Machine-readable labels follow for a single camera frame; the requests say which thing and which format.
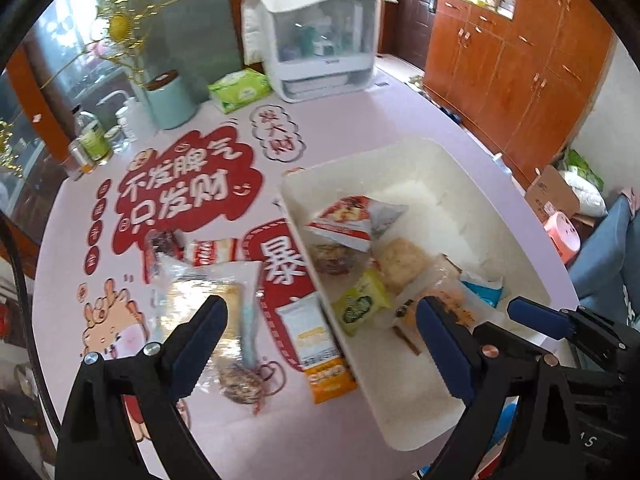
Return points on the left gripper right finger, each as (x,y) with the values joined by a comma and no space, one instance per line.
(543,441)

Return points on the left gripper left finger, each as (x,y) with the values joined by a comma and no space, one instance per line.
(96,440)

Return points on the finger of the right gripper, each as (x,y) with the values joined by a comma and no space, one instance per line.
(552,323)

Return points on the blue white cracker pack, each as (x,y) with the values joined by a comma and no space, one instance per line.
(487,290)

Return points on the yellow cake clear bag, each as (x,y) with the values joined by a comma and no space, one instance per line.
(212,312)

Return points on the green small snack pack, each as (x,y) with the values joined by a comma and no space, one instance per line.
(361,302)

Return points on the dark chocolate snack pack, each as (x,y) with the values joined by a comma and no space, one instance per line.
(156,243)

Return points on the white plastic storage bin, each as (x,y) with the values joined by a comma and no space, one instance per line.
(415,284)

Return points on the orange white oats pack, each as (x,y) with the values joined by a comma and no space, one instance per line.
(317,353)

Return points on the white red snack bag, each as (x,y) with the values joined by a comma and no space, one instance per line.
(356,221)

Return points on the rice crisp snack bag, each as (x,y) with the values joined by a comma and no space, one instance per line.
(400,262)

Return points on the brown striped wafer pack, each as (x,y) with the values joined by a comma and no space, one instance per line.
(209,252)

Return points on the red round snack pack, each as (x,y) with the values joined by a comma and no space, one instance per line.
(336,259)

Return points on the pink plastic stool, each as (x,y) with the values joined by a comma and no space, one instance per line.
(563,235)

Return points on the cardboard box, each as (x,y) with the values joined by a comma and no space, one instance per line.
(550,193)

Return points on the printed pink tablecloth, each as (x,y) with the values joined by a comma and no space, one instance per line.
(258,176)

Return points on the small glass jar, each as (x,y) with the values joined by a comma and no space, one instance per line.
(117,139)

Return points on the green label glass bottle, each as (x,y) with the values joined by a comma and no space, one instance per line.
(91,135)

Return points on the white squeeze bottle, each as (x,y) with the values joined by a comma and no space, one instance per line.
(135,121)

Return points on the mint green canister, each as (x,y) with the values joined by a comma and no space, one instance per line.
(170,102)

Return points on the green wet wipes pack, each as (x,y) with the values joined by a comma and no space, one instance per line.
(238,89)

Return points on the glass sliding door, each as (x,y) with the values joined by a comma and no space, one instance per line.
(92,54)

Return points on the white tabletop sterilizer cabinet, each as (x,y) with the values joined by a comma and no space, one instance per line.
(312,48)

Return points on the wooden cabinet wall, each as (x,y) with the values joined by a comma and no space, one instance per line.
(522,85)

